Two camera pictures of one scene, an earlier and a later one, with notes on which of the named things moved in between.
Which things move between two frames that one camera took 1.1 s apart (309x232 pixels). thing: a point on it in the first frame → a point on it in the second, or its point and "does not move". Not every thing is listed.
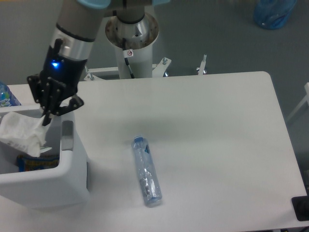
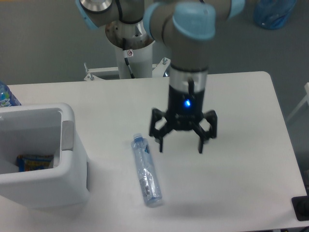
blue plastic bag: (272, 14) does not move
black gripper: (65, 71) → (185, 110)
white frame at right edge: (306, 98) does not move
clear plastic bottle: (147, 173) does not move
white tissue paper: (23, 132) → (56, 161)
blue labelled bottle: (7, 99) does not move
